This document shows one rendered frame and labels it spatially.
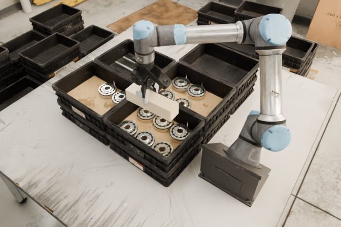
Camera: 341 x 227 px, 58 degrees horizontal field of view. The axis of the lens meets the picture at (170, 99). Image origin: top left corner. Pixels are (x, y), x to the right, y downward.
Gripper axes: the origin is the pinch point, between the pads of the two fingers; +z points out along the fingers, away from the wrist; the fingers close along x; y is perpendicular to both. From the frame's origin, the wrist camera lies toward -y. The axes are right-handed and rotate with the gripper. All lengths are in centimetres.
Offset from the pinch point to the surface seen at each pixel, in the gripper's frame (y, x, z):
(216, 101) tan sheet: -12, -41, 27
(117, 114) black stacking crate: 20.8, 1.9, 20.1
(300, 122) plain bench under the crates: -55, -66, 40
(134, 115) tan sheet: 18.0, -6.6, 26.4
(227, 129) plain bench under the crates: -23, -37, 40
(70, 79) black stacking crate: 61, -3, 19
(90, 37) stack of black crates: 152, -96, 71
